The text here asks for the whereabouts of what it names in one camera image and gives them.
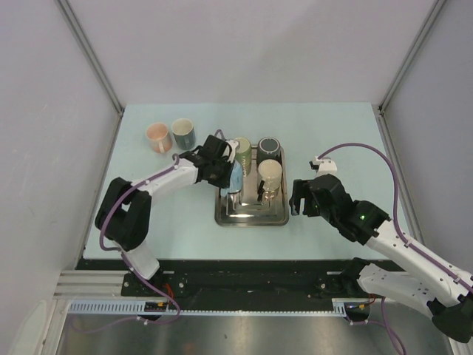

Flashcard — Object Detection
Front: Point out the light blue mug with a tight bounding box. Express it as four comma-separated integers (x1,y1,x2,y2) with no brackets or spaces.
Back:
220,161,243,197

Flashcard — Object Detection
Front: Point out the dark teal mug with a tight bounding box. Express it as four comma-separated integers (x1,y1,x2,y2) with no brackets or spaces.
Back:
171,118,196,150

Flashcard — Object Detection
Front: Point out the pink mug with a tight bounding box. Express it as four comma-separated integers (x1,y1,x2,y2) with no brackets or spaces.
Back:
146,123,172,154

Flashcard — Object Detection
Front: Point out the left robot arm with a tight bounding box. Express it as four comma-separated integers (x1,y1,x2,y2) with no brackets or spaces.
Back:
95,135,239,296

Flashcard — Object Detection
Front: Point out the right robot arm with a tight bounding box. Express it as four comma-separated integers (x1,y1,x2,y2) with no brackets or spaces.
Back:
290,174,472,343

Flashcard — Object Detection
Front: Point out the green mug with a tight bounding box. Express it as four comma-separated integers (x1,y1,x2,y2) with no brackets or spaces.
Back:
234,137,252,177

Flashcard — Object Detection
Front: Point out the black mug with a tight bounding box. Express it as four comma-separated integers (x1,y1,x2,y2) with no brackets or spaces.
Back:
256,137,281,163

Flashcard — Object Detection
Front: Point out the steel tray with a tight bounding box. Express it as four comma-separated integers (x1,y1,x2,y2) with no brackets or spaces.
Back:
214,145,290,227

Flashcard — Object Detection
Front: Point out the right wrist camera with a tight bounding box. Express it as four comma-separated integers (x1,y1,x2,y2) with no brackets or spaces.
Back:
309,156,338,178

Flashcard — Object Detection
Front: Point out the white cable duct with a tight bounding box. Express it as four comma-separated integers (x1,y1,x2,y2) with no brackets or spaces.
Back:
68,298,370,317

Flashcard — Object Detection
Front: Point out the left aluminium frame post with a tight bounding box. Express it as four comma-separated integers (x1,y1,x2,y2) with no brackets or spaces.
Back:
55,0,124,118

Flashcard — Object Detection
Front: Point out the aluminium frame post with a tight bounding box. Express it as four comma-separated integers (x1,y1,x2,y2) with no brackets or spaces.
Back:
55,0,124,118
378,0,449,115

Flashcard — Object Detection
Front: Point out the right aluminium frame post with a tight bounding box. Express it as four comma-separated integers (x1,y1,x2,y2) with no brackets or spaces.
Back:
378,0,449,115

